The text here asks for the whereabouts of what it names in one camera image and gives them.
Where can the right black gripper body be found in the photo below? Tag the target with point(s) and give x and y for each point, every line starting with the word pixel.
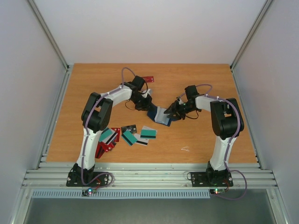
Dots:
pixel 178 108

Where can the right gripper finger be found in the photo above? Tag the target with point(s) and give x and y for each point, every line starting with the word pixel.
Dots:
pixel 173 115
pixel 172 108

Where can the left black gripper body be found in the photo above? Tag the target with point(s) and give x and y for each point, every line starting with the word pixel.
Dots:
pixel 141 103

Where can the navy blue card holder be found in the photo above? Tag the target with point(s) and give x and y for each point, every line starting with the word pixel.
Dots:
pixel 156 114

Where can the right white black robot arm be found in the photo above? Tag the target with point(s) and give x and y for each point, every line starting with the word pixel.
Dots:
pixel 227 123

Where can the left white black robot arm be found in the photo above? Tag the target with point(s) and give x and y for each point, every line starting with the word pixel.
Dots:
pixel 95 117

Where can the lone red card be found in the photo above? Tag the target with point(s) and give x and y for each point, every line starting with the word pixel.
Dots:
pixel 148 79

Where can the teal card right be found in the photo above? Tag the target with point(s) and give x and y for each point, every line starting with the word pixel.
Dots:
pixel 148 134

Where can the red card behind teal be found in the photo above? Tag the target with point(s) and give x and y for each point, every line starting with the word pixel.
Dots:
pixel 117 132

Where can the teal card middle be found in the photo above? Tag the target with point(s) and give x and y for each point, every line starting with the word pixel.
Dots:
pixel 129 137

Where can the white card under teal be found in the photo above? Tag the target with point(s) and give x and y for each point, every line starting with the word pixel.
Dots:
pixel 109 138

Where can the teal card left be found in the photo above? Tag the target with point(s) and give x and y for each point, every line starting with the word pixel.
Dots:
pixel 107 132

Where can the red card with chip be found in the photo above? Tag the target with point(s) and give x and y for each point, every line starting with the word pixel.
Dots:
pixel 108 147

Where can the red card bottom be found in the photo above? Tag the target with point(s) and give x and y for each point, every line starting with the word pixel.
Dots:
pixel 99 150

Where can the right circuit board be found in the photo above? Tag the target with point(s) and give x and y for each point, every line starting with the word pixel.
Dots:
pixel 217 191

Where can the circuit board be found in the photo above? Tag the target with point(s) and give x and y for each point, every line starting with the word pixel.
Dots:
pixel 90 191
pixel 217 191

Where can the left circuit board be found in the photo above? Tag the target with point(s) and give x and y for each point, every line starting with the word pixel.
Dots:
pixel 90 191

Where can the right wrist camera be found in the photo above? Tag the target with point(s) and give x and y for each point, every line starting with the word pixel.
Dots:
pixel 179 100

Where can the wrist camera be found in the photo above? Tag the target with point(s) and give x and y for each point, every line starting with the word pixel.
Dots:
pixel 149 92
pixel 179 100

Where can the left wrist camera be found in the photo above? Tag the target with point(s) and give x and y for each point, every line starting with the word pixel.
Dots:
pixel 149 92

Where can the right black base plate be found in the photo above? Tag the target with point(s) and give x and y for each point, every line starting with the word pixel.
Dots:
pixel 204 179

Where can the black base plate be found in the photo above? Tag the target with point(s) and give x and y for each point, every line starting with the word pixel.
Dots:
pixel 95 179
pixel 204 179

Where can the grey slotted cable duct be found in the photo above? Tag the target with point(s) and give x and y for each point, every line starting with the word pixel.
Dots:
pixel 123 194

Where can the left aluminium corner post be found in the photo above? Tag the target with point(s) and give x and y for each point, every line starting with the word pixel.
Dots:
pixel 33 6

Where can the aluminium corner post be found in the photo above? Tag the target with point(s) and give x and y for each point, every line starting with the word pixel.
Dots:
pixel 252 31
pixel 33 6

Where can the aluminium rail frame front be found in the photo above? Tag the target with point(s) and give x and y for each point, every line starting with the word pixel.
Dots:
pixel 53 175

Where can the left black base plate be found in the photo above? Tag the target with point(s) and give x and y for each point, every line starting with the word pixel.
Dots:
pixel 95 179

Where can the right aluminium corner post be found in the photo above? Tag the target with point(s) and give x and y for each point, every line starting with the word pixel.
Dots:
pixel 252 31

